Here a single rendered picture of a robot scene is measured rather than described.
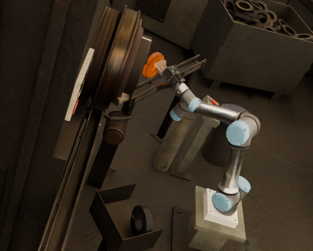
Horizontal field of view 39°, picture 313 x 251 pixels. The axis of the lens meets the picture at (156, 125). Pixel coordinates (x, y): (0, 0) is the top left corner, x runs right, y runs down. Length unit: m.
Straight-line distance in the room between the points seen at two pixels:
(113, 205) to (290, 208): 1.89
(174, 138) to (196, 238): 0.69
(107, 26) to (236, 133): 0.85
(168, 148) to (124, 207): 1.09
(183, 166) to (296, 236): 0.96
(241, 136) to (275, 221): 1.31
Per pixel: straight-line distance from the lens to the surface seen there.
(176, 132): 3.00
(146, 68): 2.46
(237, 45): 4.21
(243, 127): 2.25
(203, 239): 2.81
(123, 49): 1.83
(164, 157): 3.14
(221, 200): 2.46
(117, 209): 2.06
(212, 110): 2.49
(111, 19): 1.91
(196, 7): 4.69
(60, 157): 1.81
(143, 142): 3.41
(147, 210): 1.92
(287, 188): 3.80
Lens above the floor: 2.14
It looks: 36 degrees down
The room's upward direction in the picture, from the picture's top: 25 degrees clockwise
